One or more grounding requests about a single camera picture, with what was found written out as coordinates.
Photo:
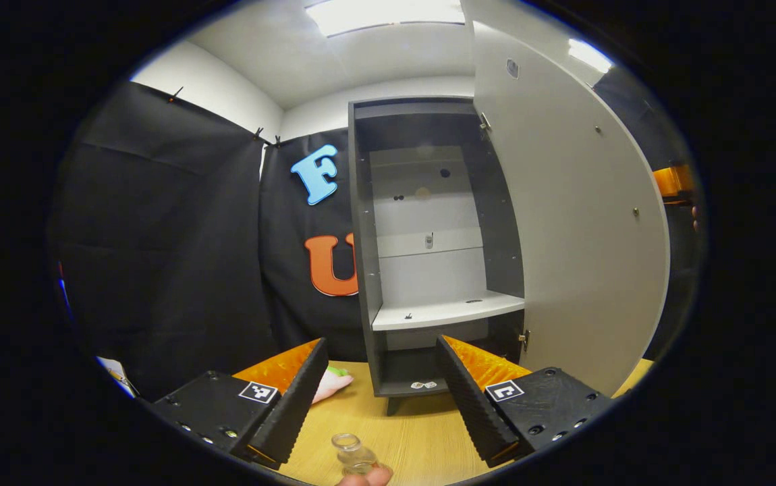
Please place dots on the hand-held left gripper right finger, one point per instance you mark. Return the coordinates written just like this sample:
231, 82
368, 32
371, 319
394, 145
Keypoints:
467, 398

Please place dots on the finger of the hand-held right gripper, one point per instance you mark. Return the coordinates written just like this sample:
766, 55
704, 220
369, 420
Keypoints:
671, 181

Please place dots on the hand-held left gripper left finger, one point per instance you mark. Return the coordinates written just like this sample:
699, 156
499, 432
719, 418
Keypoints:
299, 398

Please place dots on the clear glass bottle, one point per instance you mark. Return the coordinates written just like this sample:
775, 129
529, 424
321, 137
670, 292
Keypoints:
351, 452

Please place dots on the beige cabinet door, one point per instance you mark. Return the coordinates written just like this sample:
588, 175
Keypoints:
584, 236

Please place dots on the metal door hinge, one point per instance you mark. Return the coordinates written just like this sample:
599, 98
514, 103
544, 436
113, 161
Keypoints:
484, 121
524, 339

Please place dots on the white cabinet shelf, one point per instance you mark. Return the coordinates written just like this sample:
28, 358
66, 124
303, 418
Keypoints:
442, 312

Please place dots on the dark grey cabinet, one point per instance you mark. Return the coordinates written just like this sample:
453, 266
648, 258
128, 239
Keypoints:
361, 236

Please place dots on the pink plush toy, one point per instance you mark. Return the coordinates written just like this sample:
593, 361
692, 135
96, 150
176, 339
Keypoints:
334, 386

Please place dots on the small ceiling light panel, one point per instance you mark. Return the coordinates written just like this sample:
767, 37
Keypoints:
589, 55

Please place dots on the white paper sheet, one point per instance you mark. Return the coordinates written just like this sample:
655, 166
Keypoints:
117, 375

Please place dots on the black backdrop cloth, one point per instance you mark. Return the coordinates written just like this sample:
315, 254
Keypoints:
158, 250

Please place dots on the large ceiling light panel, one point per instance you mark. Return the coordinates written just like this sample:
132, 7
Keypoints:
388, 15

